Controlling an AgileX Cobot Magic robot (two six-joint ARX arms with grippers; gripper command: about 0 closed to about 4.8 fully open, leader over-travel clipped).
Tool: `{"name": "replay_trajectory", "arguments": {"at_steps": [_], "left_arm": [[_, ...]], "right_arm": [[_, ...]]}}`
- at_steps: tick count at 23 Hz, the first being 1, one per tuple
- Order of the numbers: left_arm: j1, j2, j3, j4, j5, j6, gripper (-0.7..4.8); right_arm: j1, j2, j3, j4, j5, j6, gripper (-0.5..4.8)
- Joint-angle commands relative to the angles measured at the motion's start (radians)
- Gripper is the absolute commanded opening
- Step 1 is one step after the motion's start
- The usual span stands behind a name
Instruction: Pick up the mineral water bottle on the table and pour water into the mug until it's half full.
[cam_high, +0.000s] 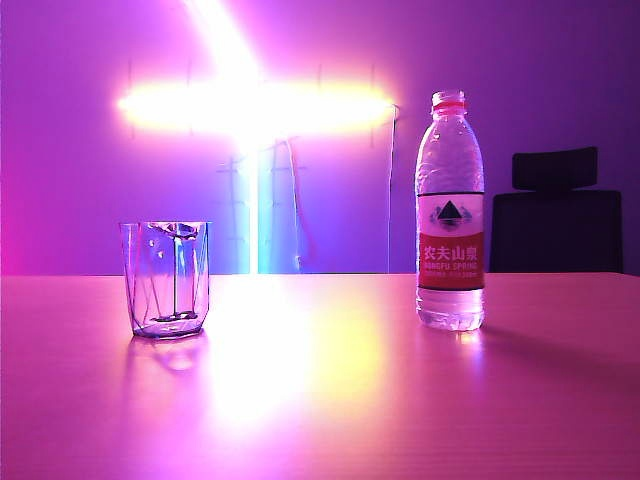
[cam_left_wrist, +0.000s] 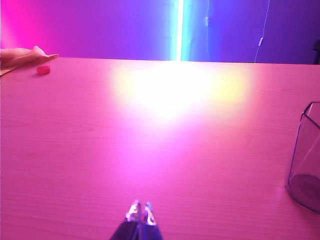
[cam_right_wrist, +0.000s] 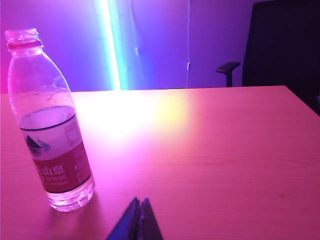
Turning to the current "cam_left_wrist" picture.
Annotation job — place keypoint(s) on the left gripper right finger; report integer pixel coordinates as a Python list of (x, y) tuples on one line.
[(149, 226)]

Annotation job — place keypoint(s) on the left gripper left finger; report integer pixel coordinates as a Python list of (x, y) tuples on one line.
[(130, 225)]

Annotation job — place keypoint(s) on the red bottle cap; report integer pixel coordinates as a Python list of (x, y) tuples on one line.
[(43, 69)]

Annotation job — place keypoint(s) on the clear faceted glass cup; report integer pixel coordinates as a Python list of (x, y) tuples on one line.
[(306, 170)]

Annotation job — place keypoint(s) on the vertical glowing light tube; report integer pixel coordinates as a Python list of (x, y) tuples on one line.
[(180, 30)]

